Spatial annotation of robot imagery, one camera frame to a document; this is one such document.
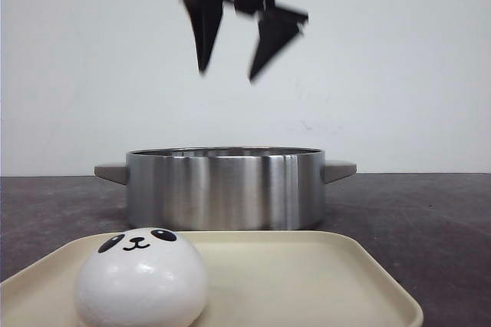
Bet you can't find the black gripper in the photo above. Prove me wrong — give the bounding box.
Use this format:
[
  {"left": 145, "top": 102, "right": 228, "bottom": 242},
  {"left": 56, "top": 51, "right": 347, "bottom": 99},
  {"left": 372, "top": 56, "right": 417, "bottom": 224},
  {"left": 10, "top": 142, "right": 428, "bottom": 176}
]
[{"left": 183, "top": 0, "right": 308, "bottom": 81}]

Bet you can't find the panda bun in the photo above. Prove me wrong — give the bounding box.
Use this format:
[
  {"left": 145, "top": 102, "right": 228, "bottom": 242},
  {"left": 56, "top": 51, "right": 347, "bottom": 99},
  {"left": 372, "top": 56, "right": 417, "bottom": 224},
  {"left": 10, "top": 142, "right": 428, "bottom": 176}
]
[{"left": 74, "top": 227, "right": 209, "bottom": 326}]

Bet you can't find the stainless steel steamer pot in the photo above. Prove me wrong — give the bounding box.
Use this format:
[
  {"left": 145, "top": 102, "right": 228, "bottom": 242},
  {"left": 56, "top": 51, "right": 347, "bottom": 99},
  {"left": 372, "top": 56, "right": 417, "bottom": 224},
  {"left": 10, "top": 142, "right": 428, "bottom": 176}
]
[{"left": 94, "top": 147, "right": 357, "bottom": 231}]

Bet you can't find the cream plastic tray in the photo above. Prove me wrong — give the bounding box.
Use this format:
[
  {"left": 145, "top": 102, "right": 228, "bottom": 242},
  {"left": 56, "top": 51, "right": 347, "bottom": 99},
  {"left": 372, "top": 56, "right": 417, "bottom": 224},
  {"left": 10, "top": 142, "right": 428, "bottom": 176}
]
[{"left": 1, "top": 231, "right": 423, "bottom": 326}]

